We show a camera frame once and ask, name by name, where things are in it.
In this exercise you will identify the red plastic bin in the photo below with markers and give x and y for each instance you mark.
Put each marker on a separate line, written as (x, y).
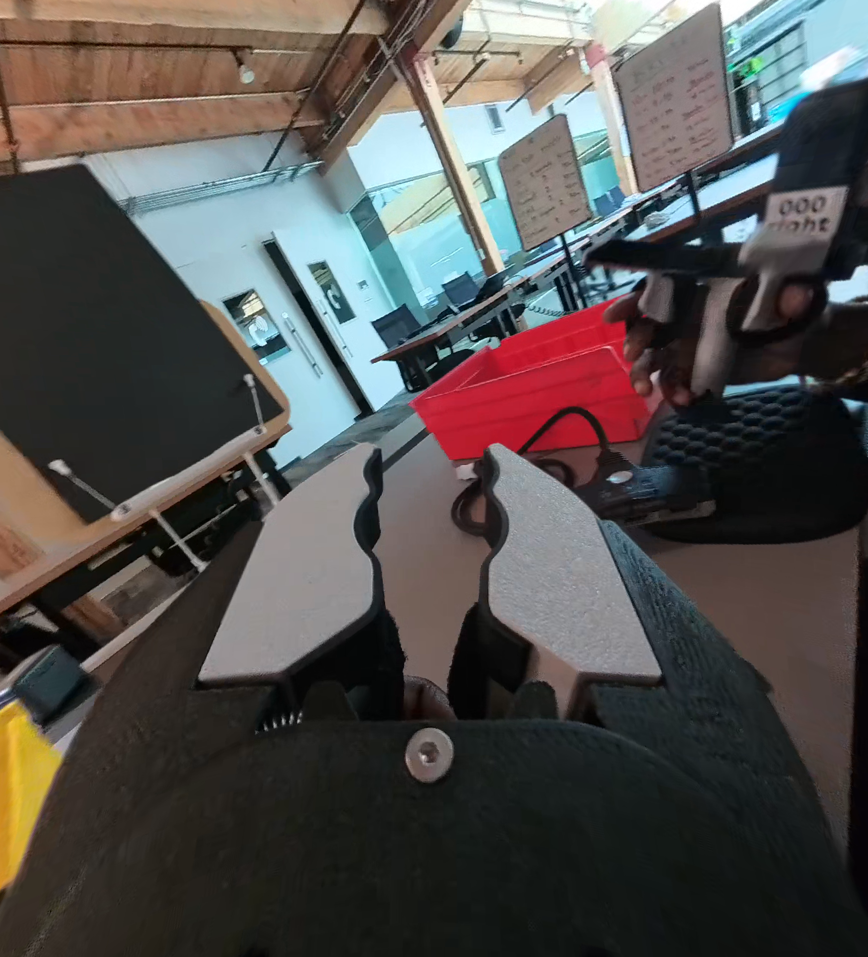
(561, 333)
(538, 404)

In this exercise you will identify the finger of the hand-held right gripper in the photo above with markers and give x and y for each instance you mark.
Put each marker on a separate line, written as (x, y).
(658, 258)

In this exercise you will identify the small track spotlight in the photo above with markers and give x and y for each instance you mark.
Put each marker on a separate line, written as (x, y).
(245, 72)

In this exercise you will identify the black board with wooden edge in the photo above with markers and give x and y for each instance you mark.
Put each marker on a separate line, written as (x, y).
(90, 321)

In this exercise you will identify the small handwritten whiteboard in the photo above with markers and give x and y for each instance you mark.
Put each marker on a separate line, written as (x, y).
(677, 97)

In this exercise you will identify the dark door window with logo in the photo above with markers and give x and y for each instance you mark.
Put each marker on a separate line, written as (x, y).
(332, 293)

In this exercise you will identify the black and silver square adapter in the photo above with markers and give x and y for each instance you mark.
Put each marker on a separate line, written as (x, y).
(651, 490)

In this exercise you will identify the black office chair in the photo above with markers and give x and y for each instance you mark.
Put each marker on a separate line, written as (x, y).
(396, 329)
(460, 290)

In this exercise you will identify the grey power adapter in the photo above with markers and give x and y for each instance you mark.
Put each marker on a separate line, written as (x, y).
(49, 684)

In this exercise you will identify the whiteboard with ruled table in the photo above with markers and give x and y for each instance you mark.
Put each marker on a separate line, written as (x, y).
(546, 183)

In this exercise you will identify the hanging metal rod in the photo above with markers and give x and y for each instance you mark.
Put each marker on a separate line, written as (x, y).
(0, 90)

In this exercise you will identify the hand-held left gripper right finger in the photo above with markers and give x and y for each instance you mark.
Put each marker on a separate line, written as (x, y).
(561, 590)

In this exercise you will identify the person's right hand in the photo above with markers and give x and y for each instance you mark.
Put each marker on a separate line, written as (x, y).
(666, 359)

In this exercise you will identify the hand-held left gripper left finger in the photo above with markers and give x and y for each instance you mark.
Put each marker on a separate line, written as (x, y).
(299, 590)

